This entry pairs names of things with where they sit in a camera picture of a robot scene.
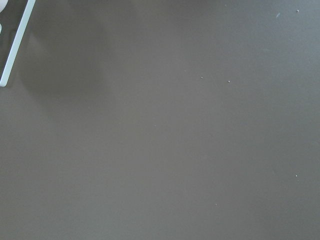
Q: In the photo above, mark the cream rectangular serving tray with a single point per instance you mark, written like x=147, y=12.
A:
x=14, y=17

